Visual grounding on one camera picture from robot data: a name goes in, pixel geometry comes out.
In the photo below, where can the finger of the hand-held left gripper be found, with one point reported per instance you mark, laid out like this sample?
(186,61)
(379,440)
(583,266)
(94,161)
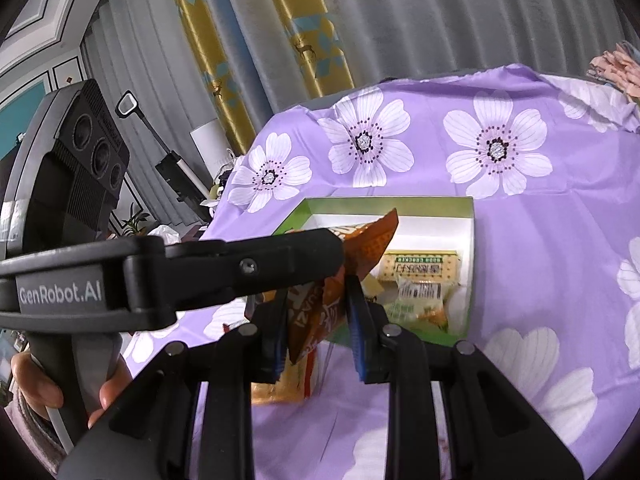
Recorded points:
(240,265)

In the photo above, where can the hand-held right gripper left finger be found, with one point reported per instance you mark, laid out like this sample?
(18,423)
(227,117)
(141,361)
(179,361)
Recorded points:
(277,355)

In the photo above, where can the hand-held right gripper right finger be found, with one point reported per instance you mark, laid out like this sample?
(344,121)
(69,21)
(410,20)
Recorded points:
(356,340)

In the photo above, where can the orange yellow snack packet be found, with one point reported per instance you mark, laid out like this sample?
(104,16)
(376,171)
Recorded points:
(282,385)

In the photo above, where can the white green orange snack packet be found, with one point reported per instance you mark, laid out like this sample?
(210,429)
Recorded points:
(415,297)

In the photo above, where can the cream cracker packet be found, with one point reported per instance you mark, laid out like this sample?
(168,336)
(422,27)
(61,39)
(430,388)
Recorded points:
(420,265)

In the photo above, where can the green cardboard box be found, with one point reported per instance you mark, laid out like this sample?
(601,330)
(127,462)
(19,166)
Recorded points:
(390,205)

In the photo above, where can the person's left forearm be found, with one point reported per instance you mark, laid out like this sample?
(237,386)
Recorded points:
(30,435)

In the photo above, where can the person's left hand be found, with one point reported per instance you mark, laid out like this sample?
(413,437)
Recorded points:
(35,380)

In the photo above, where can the white plastic bag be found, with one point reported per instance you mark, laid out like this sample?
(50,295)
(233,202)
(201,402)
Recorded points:
(165,234)

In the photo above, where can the pile of small household items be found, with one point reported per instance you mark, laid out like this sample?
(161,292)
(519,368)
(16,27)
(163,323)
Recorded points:
(220,185)

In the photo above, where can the potted green plant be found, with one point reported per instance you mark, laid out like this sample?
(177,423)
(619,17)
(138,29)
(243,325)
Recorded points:
(132,220)

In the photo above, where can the black white stick vacuum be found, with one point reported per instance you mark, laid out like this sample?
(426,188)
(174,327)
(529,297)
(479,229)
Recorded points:
(175,170)

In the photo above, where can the white box appliance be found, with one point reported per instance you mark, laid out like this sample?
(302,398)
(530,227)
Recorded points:
(210,145)

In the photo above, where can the purple floral cloth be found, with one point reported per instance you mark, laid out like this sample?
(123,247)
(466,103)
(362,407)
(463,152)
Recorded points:
(525,240)

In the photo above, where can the gold patterned curtain panel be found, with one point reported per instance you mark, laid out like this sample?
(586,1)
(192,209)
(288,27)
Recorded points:
(305,25)
(210,35)

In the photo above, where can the grey curtain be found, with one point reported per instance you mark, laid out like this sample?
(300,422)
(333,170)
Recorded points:
(425,20)

